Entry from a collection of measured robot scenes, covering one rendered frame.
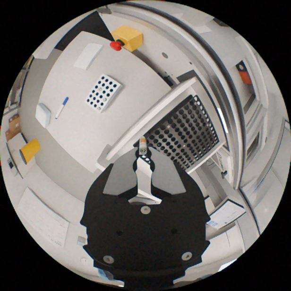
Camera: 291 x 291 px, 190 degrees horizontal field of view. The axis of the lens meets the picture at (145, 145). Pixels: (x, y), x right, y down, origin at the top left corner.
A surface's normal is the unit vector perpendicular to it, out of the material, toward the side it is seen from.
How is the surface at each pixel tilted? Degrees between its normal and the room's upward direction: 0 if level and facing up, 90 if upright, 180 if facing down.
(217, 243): 90
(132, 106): 0
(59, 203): 90
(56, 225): 90
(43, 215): 90
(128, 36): 0
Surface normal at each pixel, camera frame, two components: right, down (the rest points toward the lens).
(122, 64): 0.04, 0.47
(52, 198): 0.64, -0.69
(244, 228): -0.76, -0.55
